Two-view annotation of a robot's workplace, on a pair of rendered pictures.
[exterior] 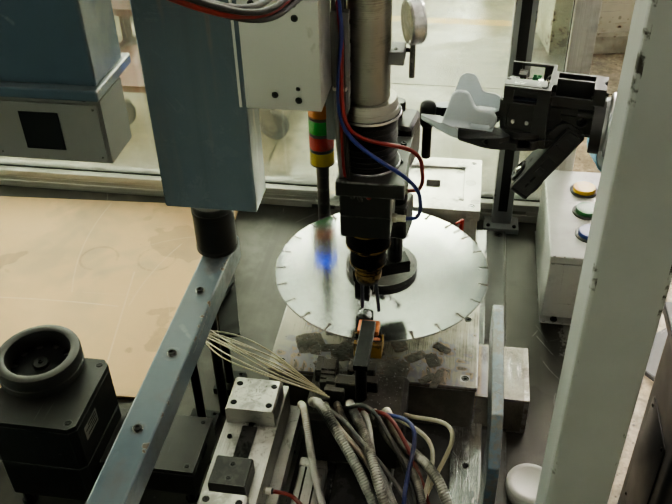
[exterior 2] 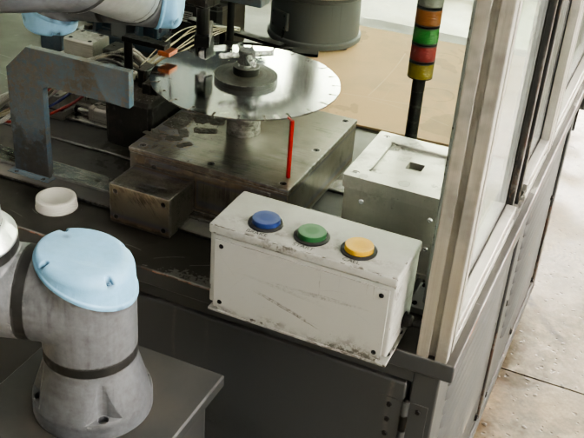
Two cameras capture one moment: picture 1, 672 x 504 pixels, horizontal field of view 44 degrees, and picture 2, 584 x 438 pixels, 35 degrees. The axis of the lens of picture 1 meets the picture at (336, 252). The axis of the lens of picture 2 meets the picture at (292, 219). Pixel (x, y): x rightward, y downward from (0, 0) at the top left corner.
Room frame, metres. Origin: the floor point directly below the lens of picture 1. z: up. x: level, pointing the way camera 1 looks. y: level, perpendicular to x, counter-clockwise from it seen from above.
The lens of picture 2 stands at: (1.41, -1.54, 1.58)
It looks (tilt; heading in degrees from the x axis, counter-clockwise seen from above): 31 degrees down; 102
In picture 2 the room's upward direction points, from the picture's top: 5 degrees clockwise
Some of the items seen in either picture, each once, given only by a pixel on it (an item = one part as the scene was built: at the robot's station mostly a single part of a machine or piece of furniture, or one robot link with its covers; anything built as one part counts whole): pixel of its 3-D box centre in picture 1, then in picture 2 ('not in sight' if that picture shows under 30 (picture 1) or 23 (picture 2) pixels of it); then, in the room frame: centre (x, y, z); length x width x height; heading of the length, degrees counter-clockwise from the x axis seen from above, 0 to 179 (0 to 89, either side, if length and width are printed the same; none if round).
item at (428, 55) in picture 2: (321, 139); (423, 50); (1.30, 0.02, 1.02); 0.05 x 0.04 x 0.03; 80
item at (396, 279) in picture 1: (381, 261); (246, 72); (1.01, -0.07, 0.96); 0.11 x 0.11 x 0.03
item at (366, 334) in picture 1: (365, 357); (149, 57); (0.82, -0.04, 0.95); 0.10 x 0.03 x 0.07; 170
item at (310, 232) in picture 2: (586, 212); (311, 236); (1.22, -0.45, 0.90); 0.04 x 0.04 x 0.02
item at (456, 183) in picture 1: (431, 214); (408, 206); (1.33, -0.19, 0.82); 0.18 x 0.18 x 0.15; 80
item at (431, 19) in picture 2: (320, 107); (428, 15); (1.30, 0.02, 1.08); 0.05 x 0.04 x 0.03; 80
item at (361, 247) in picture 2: (583, 191); (359, 250); (1.29, -0.46, 0.90); 0.04 x 0.04 x 0.02
